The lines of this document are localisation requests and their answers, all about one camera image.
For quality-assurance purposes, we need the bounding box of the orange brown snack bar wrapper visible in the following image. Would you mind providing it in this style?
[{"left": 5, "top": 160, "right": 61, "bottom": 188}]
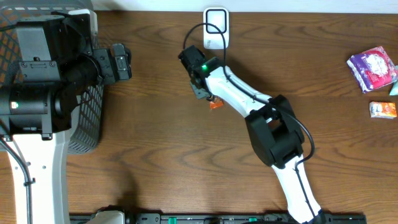
[{"left": 209, "top": 96, "right": 224, "bottom": 110}]

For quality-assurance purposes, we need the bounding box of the red purple snack bag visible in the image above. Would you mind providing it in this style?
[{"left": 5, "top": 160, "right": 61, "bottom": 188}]
[{"left": 346, "top": 46, "right": 397, "bottom": 93}]

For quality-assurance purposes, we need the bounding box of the small orange snack box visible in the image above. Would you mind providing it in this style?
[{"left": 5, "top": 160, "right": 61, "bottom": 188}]
[{"left": 369, "top": 101, "right": 397, "bottom": 119}]

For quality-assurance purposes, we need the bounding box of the teal white snack packet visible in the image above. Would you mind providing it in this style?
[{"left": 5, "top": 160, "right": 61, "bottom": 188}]
[{"left": 389, "top": 65, "right": 398, "bottom": 96}]

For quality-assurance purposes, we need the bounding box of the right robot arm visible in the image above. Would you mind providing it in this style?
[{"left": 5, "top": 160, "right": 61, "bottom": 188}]
[{"left": 178, "top": 45, "right": 323, "bottom": 223}]

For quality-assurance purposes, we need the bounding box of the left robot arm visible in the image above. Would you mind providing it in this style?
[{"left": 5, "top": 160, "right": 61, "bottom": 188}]
[{"left": 1, "top": 9, "right": 132, "bottom": 223}]

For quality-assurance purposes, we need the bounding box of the white barcode scanner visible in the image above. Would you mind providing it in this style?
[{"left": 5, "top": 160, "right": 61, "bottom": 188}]
[{"left": 203, "top": 7, "right": 230, "bottom": 50}]

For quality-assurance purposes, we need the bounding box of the grey plastic mesh basket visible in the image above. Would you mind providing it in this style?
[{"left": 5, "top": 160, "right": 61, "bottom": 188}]
[{"left": 1, "top": 0, "right": 104, "bottom": 154}]

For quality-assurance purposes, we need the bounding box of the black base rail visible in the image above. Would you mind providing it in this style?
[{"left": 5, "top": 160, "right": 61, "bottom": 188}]
[{"left": 70, "top": 212, "right": 368, "bottom": 224}]

